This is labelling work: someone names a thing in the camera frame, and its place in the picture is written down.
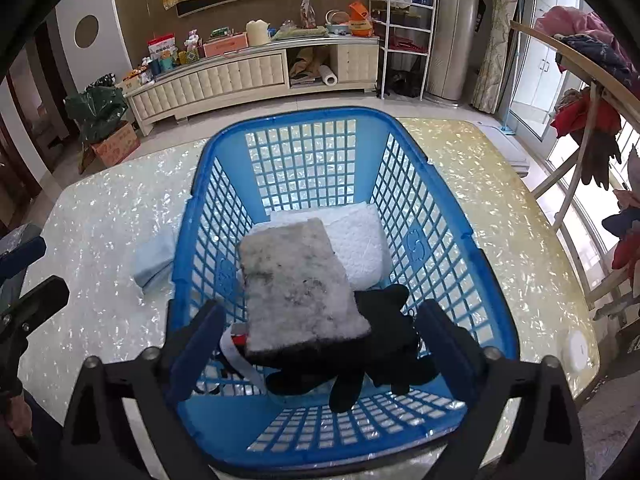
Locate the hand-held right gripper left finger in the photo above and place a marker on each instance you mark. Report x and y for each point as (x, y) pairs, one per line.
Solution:
(192, 355)

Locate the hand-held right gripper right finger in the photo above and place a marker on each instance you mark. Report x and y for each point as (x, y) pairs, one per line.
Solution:
(447, 350)

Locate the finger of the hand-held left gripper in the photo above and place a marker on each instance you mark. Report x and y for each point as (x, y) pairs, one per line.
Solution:
(22, 257)
(37, 300)

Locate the white red paper label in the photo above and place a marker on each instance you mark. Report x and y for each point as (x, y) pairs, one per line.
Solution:
(240, 360)

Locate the black plush toy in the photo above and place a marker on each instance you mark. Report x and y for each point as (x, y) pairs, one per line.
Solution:
(380, 340)

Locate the grey stained sponge pad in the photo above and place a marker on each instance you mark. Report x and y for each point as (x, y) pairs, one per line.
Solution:
(300, 290)

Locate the white sponge pad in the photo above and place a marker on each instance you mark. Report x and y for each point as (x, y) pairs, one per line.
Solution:
(360, 245)

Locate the blue plastic basket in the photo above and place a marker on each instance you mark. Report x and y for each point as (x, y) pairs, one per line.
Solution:
(300, 120)

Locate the person's left hand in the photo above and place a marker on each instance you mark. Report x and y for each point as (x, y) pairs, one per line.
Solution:
(17, 412)

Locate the grey cushioned chair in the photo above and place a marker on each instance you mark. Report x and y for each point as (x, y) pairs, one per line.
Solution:
(17, 240)

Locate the light blue cloth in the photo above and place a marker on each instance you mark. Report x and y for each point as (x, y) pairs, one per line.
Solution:
(155, 260)

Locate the printed cardboard box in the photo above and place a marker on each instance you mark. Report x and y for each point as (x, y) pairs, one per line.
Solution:
(117, 145)

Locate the green plastic bag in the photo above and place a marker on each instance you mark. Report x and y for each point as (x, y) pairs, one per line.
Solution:
(95, 112)

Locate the grey floor mat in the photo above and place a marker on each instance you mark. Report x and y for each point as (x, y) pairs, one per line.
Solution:
(507, 150)

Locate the red white box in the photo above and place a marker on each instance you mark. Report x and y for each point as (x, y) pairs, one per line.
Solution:
(161, 47)

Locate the red hanging clothes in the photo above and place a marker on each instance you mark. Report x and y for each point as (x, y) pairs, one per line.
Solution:
(585, 125)

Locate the black bag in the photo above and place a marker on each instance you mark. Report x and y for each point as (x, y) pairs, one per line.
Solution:
(405, 85)

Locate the cream television cabinet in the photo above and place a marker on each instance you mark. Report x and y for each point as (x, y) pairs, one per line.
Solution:
(225, 80)

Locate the pink storage box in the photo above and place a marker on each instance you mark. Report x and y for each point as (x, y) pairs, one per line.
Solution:
(225, 46)

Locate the white paper roll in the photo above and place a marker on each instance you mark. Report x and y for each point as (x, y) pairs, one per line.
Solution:
(329, 75)

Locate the patterned curtain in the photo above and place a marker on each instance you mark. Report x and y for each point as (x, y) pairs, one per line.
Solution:
(500, 35)

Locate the standing air conditioner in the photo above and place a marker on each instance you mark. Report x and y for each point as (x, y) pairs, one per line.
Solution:
(457, 30)

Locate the clothes drying rack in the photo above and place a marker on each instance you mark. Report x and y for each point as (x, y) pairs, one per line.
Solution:
(565, 47)

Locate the cream cylinder container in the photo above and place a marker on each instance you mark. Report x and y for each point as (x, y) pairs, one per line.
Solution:
(258, 32)

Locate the dark blue garment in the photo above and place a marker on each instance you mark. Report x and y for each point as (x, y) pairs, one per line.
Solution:
(597, 52)

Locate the green flat cushion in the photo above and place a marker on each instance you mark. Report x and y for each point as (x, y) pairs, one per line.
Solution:
(300, 33)

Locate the orange package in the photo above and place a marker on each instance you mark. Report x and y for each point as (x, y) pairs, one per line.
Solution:
(360, 20)

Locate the pink clothes pile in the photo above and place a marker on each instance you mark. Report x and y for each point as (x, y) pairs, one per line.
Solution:
(575, 25)

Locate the brown printed bag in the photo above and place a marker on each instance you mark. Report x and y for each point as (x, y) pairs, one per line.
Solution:
(308, 12)

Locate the brown round wall decoration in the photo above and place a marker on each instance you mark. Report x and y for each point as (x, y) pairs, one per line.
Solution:
(86, 29)

